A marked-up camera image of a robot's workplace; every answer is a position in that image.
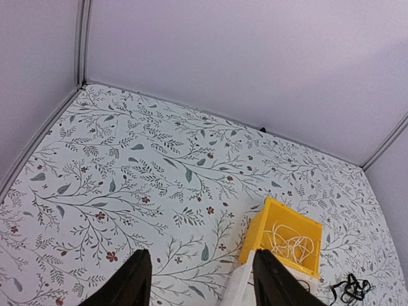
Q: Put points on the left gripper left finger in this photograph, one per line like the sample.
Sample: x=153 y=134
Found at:
x=129 y=286

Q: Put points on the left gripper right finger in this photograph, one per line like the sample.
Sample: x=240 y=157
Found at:
x=275 y=285

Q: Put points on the white translucent plastic bin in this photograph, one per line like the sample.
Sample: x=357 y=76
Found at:
x=240 y=289

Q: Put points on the far yellow plastic bin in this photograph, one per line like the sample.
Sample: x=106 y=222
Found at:
x=288 y=235

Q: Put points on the floral patterned table mat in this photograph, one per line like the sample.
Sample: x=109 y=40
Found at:
x=119 y=172

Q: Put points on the right aluminium frame post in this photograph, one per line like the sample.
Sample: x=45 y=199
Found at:
x=386 y=143

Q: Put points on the aluminium frame post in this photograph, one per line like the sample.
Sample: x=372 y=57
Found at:
x=83 y=21
x=386 y=143

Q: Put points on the left aluminium frame post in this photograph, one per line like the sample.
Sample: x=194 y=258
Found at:
x=83 y=21

